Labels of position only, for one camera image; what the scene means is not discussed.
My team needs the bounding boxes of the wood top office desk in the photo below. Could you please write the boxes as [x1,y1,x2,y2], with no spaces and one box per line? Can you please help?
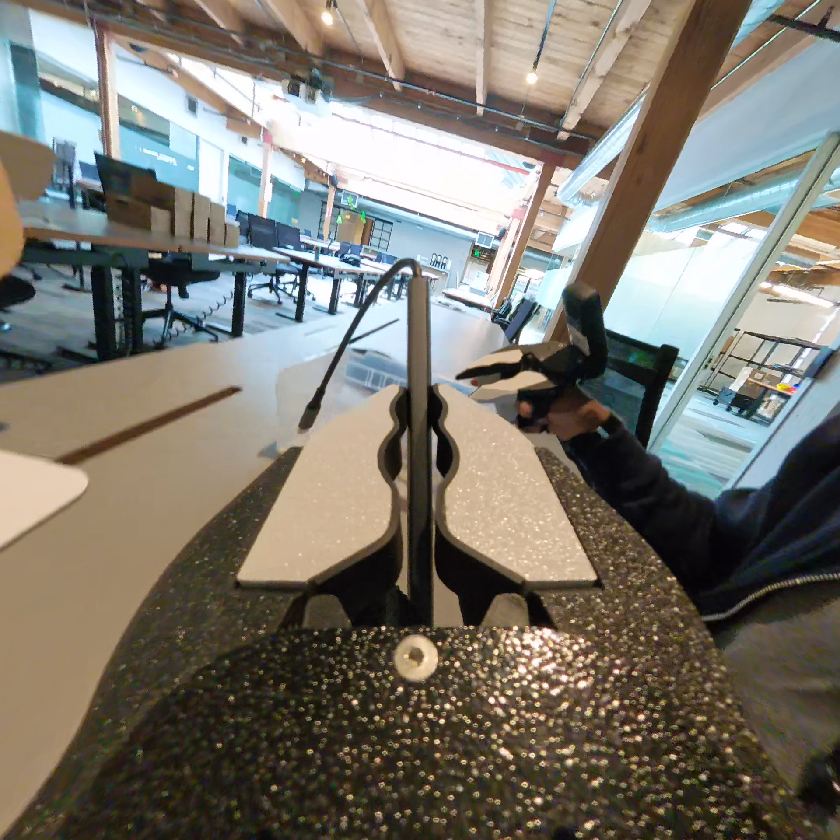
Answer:
[272,246,441,322]

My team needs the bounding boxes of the metal shelf rack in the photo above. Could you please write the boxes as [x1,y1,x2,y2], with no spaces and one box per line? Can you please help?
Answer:
[714,328,829,422]

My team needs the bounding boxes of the person's torso in zip jacket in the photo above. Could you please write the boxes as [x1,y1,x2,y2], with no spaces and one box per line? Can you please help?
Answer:
[696,413,840,798]

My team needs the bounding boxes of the wooden post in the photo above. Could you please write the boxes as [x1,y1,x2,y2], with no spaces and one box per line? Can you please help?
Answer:
[543,0,752,345]

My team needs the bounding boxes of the grey usb hub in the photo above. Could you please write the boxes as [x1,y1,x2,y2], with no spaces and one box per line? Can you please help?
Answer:
[297,257,437,627]

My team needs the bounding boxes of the black monitor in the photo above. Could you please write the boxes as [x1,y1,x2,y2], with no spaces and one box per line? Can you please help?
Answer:
[94,152,160,193]

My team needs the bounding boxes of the person's right hand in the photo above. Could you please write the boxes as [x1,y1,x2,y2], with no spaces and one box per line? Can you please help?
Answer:
[515,392,614,444]

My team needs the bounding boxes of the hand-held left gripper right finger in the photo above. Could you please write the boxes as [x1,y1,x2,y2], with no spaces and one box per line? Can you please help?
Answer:
[430,382,601,626]

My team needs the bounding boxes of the white document stand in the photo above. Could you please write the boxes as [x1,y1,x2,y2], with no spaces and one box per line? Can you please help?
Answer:
[0,128,89,552]

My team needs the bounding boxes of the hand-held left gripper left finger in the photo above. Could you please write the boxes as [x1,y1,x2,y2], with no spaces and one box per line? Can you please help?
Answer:
[234,384,409,626]

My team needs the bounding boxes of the row of cardboard boxes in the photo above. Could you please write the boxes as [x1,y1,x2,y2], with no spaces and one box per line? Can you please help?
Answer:
[105,176,242,249]

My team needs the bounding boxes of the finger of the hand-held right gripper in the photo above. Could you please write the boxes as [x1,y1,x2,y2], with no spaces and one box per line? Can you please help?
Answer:
[455,344,559,387]
[469,377,529,406]

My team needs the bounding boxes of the black office chair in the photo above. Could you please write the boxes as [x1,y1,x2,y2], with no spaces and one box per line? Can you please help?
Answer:
[246,213,280,303]
[144,252,221,343]

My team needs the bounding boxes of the white glass partition frame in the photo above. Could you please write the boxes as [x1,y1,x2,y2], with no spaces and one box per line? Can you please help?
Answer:
[646,131,840,454]

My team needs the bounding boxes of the clear plastic organizer box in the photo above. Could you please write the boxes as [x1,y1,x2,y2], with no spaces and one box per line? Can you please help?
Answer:
[274,346,476,455]

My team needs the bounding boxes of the silver air duct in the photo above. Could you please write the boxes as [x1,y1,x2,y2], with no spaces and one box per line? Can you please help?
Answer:
[646,167,840,234]

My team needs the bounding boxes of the long wood top desk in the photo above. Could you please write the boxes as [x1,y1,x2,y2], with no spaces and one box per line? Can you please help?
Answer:
[20,220,290,358]

